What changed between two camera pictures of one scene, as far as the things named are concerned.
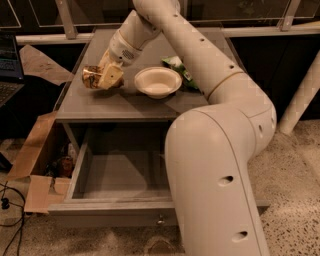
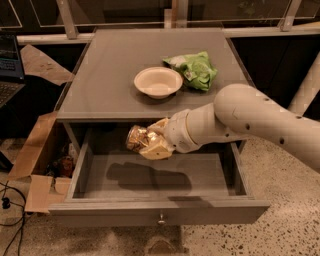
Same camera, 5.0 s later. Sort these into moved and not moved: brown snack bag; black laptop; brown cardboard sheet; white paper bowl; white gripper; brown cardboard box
Moved: brown snack bag; white gripper
Not moved: black laptop; brown cardboard sheet; brown cardboard box; white paper bowl
